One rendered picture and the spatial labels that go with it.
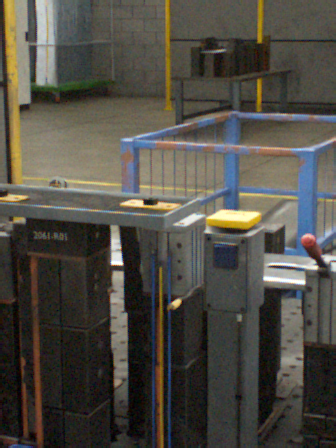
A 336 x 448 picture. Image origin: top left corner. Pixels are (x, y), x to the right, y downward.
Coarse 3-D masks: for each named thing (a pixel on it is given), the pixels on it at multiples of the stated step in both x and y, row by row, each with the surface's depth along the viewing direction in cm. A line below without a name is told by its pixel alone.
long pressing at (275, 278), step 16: (112, 240) 184; (112, 256) 171; (272, 256) 171; (288, 256) 171; (304, 256) 171; (272, 272) 161; (288, 272) 161; (304, 272) 161; (288, 288) 155; (304, 288) 154
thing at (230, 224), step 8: (216, 216) 129; (224, 216) 129; (232, 216) 129; (240, 216) 129; (248, 216) 129; (256, 216) 130; (208, 224) 128; (216, 224) 128; (224, 224) 128; (232, 224) 127; (240, 224) 127; (248, 224) 127
